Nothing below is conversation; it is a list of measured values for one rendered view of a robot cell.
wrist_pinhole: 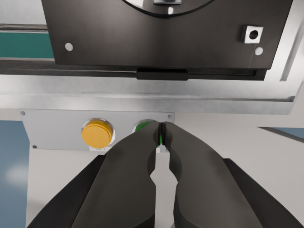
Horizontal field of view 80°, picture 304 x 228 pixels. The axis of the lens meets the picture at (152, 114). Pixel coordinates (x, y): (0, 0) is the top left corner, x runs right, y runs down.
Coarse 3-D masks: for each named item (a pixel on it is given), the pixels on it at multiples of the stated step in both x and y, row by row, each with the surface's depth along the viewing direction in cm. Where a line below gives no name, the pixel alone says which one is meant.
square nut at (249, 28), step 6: (246, 30) 18; (252, 30) 17; (258, 30) 17; (246, 36) 18; (252, 36) 19; (258, 36) 18; (240, 42) 19; (246, 42) 18; (252, 42) 18; (258, 42) 18
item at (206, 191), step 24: (168, 144) 11; (192, 144) 10; (192, 168) 8; (216, 168) 8; (192, 192) 7; (216, 192) 7; (240, 192) 7; (192, 216) 6; (216, 216) 6; (240, 216) 6
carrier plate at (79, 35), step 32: (64, 0) 17; (96, 0) 17; (224, 0) 17; (256, 0) 17; (288, 0) 17; (64, 32) 19; (96, 32) 19; (128, 32) 19; (160, 32) 19; (192, 32) 19; (224, 32) 18; (64, 64) 20; (96, 64) 20; (128, 64) 20; (160, 64) 20; (192, 64) 20; (224, 64) 20; (256, 64) 20
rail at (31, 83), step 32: (0, 64) 26; (32, 64) 27; (0, 96) 23; (32, 96) 23; (64, 96) 23; (96, 96) 23; (128, 96) 24; (160, 96) 24; (192, 96) 24; (224, 96) 24; (256, 96) 23; (288, 96) 23
